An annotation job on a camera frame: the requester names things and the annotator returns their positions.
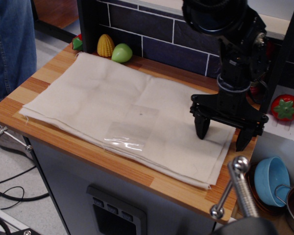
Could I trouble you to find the small metal clamp handle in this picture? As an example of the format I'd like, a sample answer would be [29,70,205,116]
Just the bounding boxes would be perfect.
[0,125,33,153]

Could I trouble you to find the black floor cable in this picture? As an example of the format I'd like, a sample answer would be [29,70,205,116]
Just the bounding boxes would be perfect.
[0,165,49,210]

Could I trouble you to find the red lidded spice jar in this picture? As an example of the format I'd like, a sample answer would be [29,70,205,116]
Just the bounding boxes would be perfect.
[249,41,275,103]

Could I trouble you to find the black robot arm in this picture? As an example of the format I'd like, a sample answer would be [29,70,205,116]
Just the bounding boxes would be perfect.
[182,0,270,151]

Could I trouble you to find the yellow toy corn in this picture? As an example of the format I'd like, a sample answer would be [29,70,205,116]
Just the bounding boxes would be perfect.
[97,34,115,57]

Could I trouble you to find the brown plate under bowl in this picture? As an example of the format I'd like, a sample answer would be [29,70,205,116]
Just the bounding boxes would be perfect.
[245,163,286,216]

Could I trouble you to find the green toy pear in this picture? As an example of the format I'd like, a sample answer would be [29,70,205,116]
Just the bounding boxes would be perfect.
[111,43,133,63]

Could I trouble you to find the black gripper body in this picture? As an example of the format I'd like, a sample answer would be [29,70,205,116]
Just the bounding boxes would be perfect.
[190,86,269,136]

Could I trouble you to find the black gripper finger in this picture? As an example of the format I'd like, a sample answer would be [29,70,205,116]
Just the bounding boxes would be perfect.
[195,115,210,140]
[236,129,253,152]

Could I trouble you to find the red toy tomato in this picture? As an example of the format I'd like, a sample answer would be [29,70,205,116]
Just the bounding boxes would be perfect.
[270,94,294,121]

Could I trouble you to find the clear tape patch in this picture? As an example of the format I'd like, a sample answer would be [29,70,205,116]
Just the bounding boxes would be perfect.
[103,122,152,152]

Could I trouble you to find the cream cloth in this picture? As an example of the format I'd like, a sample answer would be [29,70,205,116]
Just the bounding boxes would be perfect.
[20,53,235,189]

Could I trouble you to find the black shelf frame post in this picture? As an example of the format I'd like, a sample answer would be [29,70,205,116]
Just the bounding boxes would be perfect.
[77,0,100,54]

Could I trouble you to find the person leg in jeans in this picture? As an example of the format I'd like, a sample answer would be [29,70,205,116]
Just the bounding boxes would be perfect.
[0,0,37,101]

